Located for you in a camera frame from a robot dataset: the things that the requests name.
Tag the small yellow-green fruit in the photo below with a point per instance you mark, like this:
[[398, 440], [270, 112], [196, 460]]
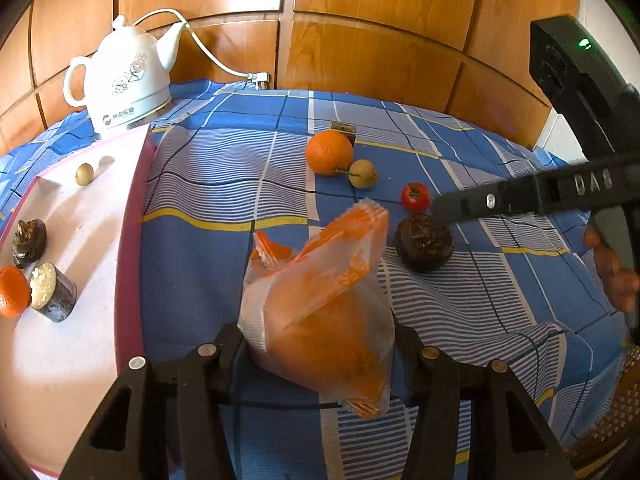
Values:
[[361, 174]]

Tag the dark sugarcane piece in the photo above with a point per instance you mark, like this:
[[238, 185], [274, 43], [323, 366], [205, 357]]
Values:
[[346, 130]]

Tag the small red fruit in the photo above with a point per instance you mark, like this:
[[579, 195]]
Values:
[[416, 198]]

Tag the orange fruit with stem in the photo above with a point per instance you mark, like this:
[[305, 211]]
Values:
[[329, 152]]

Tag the pink-edged white box tray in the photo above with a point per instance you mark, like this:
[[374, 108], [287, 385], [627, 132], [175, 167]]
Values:
[[58, 358]]

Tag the person right hand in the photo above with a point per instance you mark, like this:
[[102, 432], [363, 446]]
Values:
[[620, 285]]

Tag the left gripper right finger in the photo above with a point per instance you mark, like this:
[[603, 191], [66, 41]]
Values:
[[510, 439]]

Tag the pale-cut sugarcane piece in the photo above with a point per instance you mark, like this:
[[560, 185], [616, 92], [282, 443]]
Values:
[[52, 293]]

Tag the white ceramic electric kettle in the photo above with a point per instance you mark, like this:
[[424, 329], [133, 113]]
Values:
[[126, 79]]

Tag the small yellow round fruit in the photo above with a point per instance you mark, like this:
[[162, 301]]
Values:
[[84, 174]]

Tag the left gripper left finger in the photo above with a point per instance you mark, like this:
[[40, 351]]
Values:
[[126, 437]]

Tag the wooden panel wardrobe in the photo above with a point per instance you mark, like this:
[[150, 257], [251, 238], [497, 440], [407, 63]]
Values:
[[466, 58]]

